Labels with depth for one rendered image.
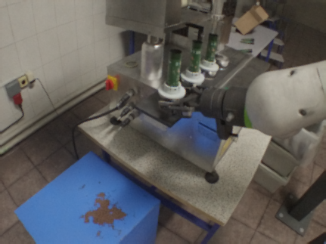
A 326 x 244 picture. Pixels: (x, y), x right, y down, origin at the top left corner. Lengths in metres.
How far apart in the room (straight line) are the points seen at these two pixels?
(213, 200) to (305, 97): 0.55
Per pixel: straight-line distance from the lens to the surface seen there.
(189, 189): 0.80
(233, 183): 0.85
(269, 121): 0.34
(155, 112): 0.61
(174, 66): 0.57
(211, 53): 0.76
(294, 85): 0.34
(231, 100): 0.50
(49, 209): 0.98
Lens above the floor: 1.42
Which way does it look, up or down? 41 degrees down
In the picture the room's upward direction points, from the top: 5 degrees clockwise
